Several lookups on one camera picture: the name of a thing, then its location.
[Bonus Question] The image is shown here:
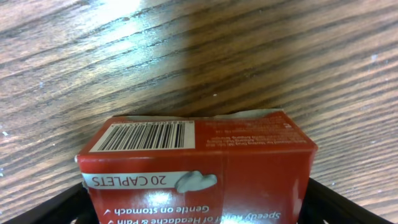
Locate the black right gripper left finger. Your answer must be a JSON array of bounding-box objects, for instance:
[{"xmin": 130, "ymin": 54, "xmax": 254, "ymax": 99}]
[{"xmin": 4, "ymin": 184, "xmax": 100, "ymax": 224}]

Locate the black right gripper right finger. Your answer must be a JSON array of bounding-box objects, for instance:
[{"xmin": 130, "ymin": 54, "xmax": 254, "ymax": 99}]
[{"xmin": 297, "ymin": 179, "xmax": 392, "ymax": 224}]

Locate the red white medicine box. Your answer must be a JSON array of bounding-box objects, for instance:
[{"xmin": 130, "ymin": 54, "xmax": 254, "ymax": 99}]
[{"xmin": 75, "ymin": 110, "xmax": 318, "ymax": 224}]

